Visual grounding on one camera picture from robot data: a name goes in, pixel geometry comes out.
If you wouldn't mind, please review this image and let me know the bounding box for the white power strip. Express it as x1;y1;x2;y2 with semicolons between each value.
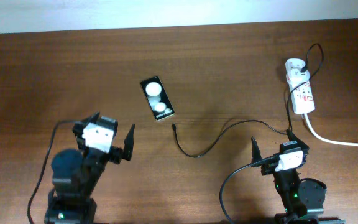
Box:
285;58;315;114

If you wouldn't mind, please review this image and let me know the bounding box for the black flip smartphone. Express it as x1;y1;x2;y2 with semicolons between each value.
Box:
140;76;175;121

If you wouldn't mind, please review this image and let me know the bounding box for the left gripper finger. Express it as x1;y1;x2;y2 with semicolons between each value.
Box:
122;124;135;161
81;111;100;124

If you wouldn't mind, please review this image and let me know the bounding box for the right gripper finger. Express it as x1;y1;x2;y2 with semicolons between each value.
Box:
251;136;262;167
286;129;308;149

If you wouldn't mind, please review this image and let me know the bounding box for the black USB charging cable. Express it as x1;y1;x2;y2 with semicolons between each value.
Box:
171;42;324;159

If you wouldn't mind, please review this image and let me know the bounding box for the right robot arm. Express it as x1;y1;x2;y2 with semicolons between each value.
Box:
251;130;327;224

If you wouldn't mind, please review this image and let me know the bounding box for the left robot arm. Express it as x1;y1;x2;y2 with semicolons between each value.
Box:
44;112;135;223

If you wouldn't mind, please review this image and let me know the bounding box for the white power strip cord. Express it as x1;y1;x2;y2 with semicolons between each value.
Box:
301;113;358;149

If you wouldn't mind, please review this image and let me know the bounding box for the white USB charger adapter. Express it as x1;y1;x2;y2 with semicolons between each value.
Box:
286;68;310;85

